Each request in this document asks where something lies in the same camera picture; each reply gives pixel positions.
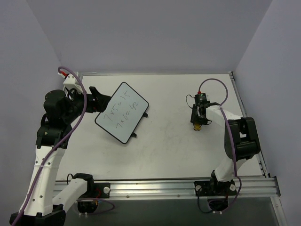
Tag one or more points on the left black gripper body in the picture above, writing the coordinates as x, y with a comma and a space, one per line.
94, 100

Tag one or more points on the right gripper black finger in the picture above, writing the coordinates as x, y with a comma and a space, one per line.
206, 121
193, 116

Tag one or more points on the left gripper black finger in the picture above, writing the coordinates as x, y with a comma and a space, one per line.
102, 102
94, 91

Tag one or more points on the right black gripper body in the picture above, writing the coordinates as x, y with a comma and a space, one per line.
198, 117

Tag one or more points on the yellow whiteboard eraser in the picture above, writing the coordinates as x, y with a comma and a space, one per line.
197, 126

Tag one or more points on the small black-framed whiteboard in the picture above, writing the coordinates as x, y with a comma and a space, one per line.
123, 113

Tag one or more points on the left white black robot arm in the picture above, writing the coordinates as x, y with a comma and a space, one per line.
40, 207

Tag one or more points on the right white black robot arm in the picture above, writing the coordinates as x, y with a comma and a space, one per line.
241, 141

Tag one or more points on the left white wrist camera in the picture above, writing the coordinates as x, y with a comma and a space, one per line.
70, 82

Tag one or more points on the aluminium right side rail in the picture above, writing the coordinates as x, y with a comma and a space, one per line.
250, 125

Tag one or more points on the aluminium rail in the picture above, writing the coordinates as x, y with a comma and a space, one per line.
250, 125
169, 189

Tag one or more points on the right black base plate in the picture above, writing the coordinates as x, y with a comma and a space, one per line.
210, 188

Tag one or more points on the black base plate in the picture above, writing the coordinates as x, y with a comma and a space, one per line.
210, 188
101, 190

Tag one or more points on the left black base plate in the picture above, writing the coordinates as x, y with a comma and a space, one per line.
101, 190

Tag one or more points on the aluminium front rail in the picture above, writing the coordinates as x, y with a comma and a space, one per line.
169, 189

